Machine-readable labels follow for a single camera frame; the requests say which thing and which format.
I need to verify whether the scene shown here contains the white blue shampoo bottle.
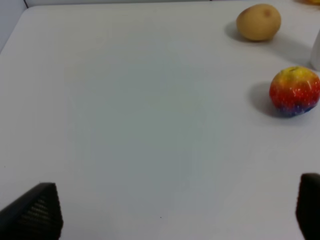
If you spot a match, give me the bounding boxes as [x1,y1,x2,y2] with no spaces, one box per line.
[310,31,320,72]

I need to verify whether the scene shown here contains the brown potato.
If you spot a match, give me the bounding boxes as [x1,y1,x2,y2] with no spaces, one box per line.
[236,3,282,42]

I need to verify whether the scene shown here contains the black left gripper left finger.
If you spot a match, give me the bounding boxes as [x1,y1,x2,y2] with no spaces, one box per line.
[0,182,64,240]

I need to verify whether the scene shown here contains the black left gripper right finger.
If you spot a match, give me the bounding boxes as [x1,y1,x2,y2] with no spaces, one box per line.
[295,173,320,240]

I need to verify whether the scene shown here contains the rainbow coloured ball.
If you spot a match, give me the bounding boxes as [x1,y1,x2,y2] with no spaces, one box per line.
[269,66,320,117]

